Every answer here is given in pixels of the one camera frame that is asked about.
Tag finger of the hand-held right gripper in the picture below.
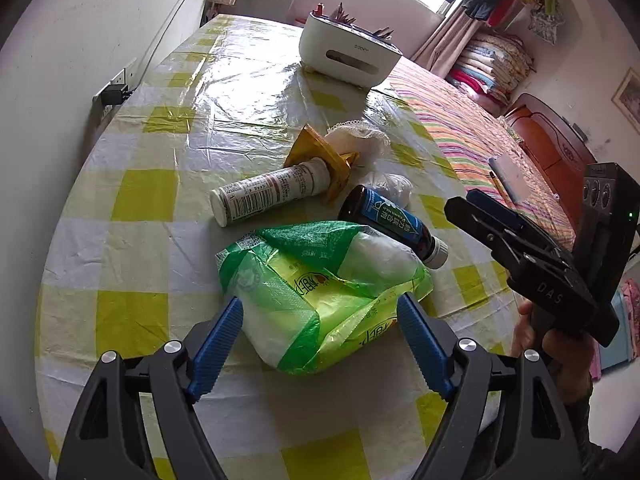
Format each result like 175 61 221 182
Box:
467 189 566 261
444 197 526 261

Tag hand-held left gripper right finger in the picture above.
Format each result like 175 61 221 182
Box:
396 292 583 480

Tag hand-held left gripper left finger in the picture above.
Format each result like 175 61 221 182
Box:
56 296 245 480

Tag dark bottle with white cap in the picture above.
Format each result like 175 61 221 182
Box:
338 185 449 268

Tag green plastic bag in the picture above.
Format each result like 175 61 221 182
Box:
215 220 433 378

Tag white lace cloth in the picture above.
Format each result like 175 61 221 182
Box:
326 119 391 166

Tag white bottle with barcode label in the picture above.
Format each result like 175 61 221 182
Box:
210 156 331 228

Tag yellow sachet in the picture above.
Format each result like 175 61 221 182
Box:
284 124 361 205

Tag person's right forearm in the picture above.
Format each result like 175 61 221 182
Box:
565 385 636 480

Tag person's right hand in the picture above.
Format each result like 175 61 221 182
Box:
511 305 598 403

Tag blue pencil case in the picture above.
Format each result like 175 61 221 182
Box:
489 154 530 203

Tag wooden headboard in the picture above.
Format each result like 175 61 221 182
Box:
502 92 613 211

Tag striped bed sheet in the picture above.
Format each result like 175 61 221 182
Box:
372 57 576 251

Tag yellow checkered tablecloth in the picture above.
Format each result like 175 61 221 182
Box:
39 12 521 480

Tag stack of folded quilts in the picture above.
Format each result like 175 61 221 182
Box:
447 32 536 111

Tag beige curtain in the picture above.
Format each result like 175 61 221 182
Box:
412 7 473 66

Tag floral hanging bag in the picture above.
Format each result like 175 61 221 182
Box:
527 0 568 43

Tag white desk organizer box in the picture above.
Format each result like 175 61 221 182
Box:
298 11 404 93

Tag pens in organizer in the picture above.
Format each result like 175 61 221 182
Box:
312 2 396 41

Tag framed wall picture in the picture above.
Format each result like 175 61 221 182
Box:
612 67 640 128

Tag wall socket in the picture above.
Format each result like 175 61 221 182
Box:
92 67 138 109

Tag wall cable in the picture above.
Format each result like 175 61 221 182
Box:
134 0 216 92

